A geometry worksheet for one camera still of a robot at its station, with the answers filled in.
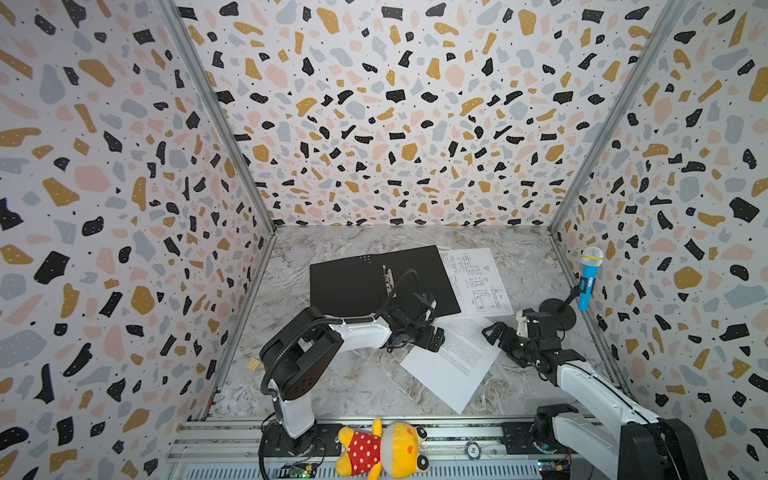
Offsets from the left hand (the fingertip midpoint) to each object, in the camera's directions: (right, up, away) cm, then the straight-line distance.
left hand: (435, 333), depth 88 cm
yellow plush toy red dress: (-11, -20, -22) cm, 32 cm away
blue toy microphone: (+40, +22, -10) cm, 47 cm away
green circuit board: (-34, -28, -18) cm, 48 cm away
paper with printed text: (+5, -11, -3) cm, 12 cm away
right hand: (+16, 0, -1) cm, 16 cm away
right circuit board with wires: (+27, -28, -17) cm, 42 cm away
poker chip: (+8, -25, -15) cm, 30 cm away
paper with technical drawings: (+16, +13, +18) cm, 27 cm away
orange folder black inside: (-26, +12, +15) cm, 32 cm away
